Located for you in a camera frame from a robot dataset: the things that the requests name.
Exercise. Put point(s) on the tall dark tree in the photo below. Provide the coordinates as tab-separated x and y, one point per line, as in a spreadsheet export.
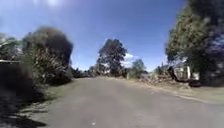
111	56

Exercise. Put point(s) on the small green tree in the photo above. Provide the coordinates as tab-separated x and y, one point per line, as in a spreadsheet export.
138	68

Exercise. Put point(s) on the grey asphalt road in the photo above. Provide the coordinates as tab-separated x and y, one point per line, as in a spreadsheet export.
116	106

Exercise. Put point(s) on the grass strip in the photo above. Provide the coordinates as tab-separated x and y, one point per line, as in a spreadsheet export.
61	88

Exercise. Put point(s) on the pile of branches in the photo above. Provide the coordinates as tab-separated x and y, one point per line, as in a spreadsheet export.
166	79

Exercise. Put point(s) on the round leafy bush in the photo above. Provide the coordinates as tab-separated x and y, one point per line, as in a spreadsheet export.
50	55

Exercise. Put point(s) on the pale building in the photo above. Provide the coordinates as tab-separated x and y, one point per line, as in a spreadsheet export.
185	71

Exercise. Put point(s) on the grass verge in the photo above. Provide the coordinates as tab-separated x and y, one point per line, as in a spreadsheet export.
196	91

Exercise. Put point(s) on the broad green tree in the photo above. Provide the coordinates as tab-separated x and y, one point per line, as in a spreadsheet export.
200	40

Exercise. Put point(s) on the dark hedge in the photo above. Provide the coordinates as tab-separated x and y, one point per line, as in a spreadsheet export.
16	80

